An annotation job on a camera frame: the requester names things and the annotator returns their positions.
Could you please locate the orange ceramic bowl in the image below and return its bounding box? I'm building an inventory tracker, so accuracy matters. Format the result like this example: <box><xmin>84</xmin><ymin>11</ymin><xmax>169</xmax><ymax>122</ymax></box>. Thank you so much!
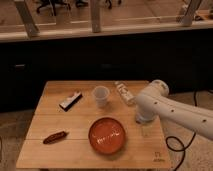
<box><xmin>88</xmin><ymin>117</ymin><xmax>126</xmax><ymax>155</ymax></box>

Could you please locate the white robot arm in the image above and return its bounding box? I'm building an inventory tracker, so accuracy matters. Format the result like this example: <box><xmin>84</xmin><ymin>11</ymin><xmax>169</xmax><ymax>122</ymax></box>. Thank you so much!
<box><xmin>135</xmin><ymin>80</ymin><xmax>213</xmax><ymax>141</ymax></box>

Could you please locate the clear plastic bottle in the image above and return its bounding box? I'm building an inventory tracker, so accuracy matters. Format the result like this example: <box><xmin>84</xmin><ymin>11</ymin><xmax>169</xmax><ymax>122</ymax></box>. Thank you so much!
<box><xmin>115</xmin><ymin>81</ymin><xmax>134</xmax><ymax>106</ymax></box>

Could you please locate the clear plastic cup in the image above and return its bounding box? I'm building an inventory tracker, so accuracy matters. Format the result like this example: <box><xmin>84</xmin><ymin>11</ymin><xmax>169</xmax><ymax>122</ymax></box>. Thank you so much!
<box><xmin>92</xmin><ymin>86</ymin><xmax>110</xmax><ymax>108</ymax></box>

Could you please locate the black and white eraser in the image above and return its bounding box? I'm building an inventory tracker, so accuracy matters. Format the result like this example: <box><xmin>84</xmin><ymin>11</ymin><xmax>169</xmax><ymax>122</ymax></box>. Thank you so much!
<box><xmin>59</xmin><ymin>92</ymin><xmax>82</xmax><ymax>111</ymax></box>

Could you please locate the dark red snack wrapper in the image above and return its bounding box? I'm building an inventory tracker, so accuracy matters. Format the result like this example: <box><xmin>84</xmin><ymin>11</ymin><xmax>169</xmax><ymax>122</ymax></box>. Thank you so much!
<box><xmin>43</xmin><ymin>131</ymin><xmax>68</xmax><ymax>144</ymax></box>

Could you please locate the black office chair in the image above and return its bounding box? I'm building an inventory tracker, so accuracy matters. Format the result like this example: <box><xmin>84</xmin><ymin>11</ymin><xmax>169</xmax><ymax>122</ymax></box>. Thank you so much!
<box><xmin>36</xmin><ymin>0</ymin><xmax>71</xmax><ymax>16</ymax></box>

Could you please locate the black cable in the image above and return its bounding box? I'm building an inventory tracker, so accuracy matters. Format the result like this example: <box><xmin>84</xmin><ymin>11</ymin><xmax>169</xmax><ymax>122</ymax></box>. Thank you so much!
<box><xmin>165</xmin><ymin>89</ymin><xmax>213</xmax><ymax>171</ymax></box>

